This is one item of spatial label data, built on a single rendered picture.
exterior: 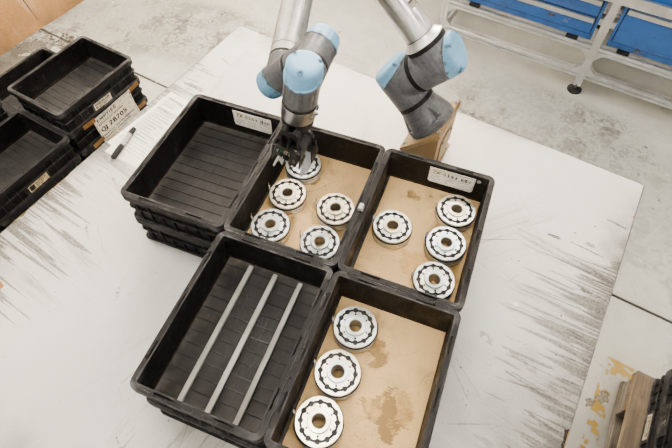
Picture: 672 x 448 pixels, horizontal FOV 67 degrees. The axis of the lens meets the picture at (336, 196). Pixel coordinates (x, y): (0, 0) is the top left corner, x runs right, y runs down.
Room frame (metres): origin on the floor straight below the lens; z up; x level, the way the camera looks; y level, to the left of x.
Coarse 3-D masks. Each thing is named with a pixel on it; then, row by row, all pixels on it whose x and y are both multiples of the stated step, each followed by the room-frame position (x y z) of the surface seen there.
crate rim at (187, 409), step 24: (216, 240) 0.63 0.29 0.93; (240, 240) 0.63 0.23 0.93; (312, 264) 0.56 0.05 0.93; (192, 288) 0.50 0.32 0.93; (312, 312) 0.45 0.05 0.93; (144, 360) 0.34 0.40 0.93; (288, 360) 0.34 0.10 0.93; (192, 408) 0.25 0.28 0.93; (240, 432) 0.20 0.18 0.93; (264, 432) 0.20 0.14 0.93
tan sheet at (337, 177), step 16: (336, 160) 0.96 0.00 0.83; (320, 176) 0.90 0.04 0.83; (336, 176) 0.90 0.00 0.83; (352, 176) 0.90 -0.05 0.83; (368, 176) 0.90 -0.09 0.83; (320, 192) 0.85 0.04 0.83; (336, 192) 0.85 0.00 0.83; (352, 192) 0.85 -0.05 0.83; (304, 208) 0.79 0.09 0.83; (304, 224) 0.74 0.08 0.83; (288, 240) 0.69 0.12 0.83
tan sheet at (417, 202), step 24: (384, 192) 0.85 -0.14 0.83; (408, 192) 0.85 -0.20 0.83; (432, 192) 0.85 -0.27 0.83; (408, 216) 0.77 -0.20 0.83; (432, 216) 0.77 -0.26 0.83; (360, 264) 0.62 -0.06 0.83; (384, 264) 0.62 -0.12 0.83; (408, 264) 0.62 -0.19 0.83; (456, 264) 0.62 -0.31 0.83; (456, 288) 0.55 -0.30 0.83
